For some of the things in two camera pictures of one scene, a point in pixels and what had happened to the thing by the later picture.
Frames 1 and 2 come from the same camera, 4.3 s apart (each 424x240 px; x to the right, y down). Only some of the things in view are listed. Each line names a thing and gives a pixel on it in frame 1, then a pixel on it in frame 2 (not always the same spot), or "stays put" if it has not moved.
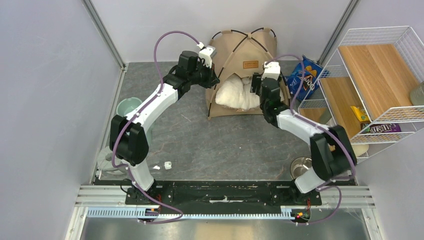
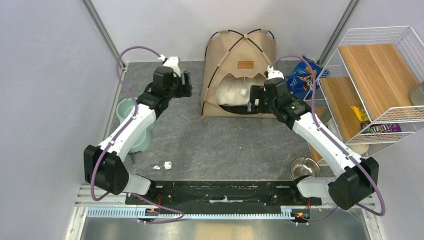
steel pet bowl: x=299 y=165 stays put
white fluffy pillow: x=234 y=92 stays put
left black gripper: x=212 y=76 -> x=185 y=84
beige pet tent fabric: x=240 y=53 stays put
